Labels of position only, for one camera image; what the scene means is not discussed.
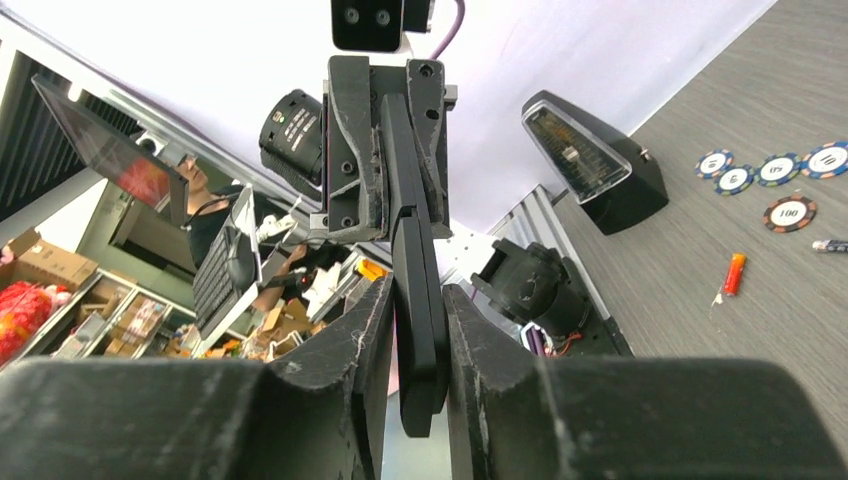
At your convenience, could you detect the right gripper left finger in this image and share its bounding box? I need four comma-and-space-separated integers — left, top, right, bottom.
1, 279, 392, 479

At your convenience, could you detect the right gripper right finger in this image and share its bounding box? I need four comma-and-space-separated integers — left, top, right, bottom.
443, 285, 847, 479

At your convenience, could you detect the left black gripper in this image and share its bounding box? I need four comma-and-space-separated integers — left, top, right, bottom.
311, 55, 457, 242

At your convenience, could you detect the black remote control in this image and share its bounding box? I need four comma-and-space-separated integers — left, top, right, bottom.
380, 94, 450, 438

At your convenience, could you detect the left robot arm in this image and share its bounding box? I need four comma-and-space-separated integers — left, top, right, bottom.
258, 56, 457, 243

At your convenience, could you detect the black keyboard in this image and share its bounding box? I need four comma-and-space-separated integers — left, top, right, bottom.
192, 186, 262, 340

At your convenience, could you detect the person at desk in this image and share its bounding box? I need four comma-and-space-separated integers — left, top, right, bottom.
176, 154, 309, 313

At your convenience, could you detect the pink metronome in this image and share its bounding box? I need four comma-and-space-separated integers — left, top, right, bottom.
521, 90, 669, 235

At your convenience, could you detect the computer monitor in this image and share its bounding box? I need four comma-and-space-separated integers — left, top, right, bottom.
31, 74, 188, 226

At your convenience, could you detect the cardboard box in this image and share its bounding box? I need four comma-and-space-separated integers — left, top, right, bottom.
1, 228, 98, 292

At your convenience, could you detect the round poker chip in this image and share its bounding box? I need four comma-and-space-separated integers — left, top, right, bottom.
762, 194, 818, 233

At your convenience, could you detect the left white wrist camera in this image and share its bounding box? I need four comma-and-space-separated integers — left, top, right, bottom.
330, 0, 435, 53

